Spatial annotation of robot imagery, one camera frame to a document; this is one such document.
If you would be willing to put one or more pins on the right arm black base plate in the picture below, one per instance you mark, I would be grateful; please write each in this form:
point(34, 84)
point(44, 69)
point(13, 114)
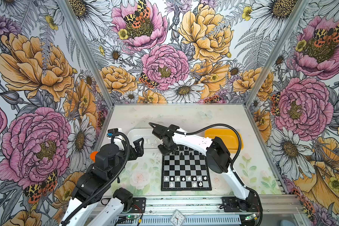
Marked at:
point(233, 204)

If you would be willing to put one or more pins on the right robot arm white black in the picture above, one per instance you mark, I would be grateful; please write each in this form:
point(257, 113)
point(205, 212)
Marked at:
point(218, 157)

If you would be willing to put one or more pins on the black and white chessboard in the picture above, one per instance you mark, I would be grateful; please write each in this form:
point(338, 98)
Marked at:
point(185, 169)

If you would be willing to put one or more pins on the white plastic bin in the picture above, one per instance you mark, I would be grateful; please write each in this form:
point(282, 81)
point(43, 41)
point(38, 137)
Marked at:
point(150, 140)

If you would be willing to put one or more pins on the orange capped bottle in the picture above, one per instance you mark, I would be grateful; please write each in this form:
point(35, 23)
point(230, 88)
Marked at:
point(93, 156)

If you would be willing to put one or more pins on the small white analog clock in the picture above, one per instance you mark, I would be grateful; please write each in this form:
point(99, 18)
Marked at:
point(177, 219)

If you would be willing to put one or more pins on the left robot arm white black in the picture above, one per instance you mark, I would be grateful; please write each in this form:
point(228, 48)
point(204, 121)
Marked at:
point(109, 162)

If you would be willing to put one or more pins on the yellow plastic bin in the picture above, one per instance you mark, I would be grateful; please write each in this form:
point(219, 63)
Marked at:
point(228, 136)

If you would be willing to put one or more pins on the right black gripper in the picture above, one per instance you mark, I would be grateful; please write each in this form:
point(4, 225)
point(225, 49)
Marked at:
point(165, 152)

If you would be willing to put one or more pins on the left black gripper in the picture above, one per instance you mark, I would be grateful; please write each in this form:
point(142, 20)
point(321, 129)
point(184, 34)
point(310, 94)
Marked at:
point(133, 156)

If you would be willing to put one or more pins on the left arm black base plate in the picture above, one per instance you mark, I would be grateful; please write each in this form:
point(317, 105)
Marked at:
point(138, 206)

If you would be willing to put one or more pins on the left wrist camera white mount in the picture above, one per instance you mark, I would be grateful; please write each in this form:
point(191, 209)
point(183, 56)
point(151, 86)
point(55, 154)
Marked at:
point(114, 135)

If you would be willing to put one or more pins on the aluminium frame rail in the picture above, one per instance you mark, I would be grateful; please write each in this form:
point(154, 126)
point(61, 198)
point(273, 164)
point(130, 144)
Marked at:
point(210, 205)

